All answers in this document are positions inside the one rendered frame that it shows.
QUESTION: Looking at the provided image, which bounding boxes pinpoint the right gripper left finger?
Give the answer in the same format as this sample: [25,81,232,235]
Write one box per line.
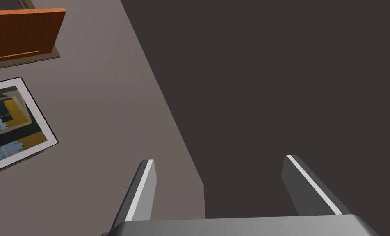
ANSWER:
[112,159,157,229]

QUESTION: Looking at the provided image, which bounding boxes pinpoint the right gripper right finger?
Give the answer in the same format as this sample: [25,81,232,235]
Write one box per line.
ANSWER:
[281,154,352,217]

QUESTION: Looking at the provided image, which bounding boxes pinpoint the orange wooden door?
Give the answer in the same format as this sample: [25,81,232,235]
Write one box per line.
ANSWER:
[0,8,67,64]

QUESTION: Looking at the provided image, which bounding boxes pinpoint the framed abstract wall picture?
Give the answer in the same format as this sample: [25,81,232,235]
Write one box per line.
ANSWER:
[0,77,60,174]

